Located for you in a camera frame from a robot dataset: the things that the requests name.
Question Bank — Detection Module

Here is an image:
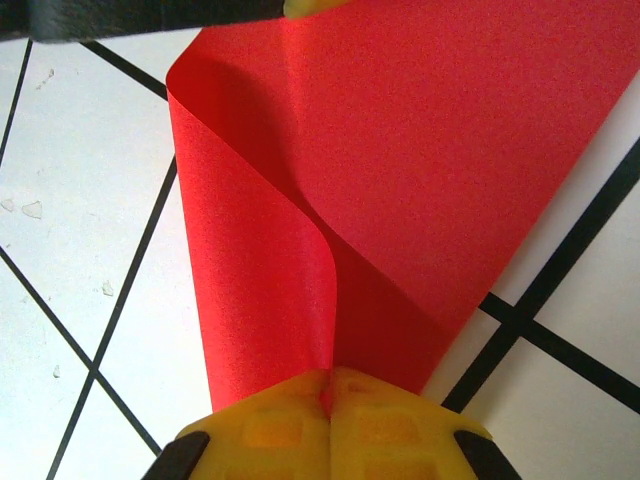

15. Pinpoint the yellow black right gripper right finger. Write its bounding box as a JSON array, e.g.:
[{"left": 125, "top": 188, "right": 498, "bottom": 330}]
[{"left": 328, "top": 366, "right": 512, "bottom": 480}]

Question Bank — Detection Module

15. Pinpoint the red paper sheet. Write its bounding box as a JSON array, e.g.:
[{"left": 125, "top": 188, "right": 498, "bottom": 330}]
[{"left": 166, "top": 0, "right": 640, "bottom": 416}]

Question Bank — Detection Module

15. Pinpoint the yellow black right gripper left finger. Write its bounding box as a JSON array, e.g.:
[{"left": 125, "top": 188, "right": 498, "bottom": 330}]
[{"left": 144, "top": 368, "right": 332, "bottom": 480}]

